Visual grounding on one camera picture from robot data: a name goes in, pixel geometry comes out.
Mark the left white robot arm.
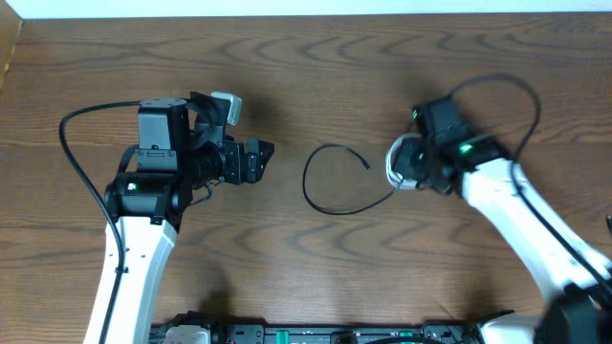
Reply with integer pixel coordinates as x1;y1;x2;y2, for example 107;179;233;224
85;92;274;343

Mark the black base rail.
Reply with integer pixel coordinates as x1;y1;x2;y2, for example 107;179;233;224
148;312;484;344

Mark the black usb cable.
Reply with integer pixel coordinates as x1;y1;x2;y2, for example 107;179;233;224
301;143;403;217

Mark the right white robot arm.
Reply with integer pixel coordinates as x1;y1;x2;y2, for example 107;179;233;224
391;96;611;343

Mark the white usb cable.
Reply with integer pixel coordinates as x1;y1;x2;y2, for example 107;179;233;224
384;132;425;191

